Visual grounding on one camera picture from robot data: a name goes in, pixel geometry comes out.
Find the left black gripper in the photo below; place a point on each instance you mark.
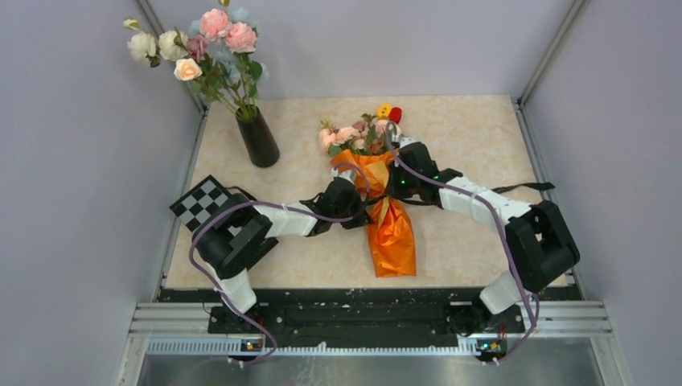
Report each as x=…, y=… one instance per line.
x=360, y=219

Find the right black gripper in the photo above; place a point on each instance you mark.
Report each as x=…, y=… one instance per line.
x=393, y=189

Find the orange paper bouquet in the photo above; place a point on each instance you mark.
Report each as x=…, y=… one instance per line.
x=362, y=148

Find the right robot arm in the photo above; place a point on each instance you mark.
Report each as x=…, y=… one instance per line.
x=536, y=238

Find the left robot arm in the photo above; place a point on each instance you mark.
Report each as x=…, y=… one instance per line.
x=293, y=219

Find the black tapered vase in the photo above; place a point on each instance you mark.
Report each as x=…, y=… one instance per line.
x=259, y=141

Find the black white checkerboard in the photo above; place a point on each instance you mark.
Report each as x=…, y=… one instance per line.
x=202, y=200

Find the pink and white flower bunch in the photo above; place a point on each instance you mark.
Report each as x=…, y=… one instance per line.
x=214, y=58

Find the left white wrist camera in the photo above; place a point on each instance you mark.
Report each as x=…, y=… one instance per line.
x=344, y=172

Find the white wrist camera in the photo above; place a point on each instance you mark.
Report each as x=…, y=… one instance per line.
x=344, y=172
x=405, y=141

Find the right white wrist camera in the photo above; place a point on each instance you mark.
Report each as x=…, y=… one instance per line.
x=405, y=141

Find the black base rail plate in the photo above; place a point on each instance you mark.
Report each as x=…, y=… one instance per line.
x=368, y=318

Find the aluminium frame rail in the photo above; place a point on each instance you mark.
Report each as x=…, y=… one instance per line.
x=183, y=326

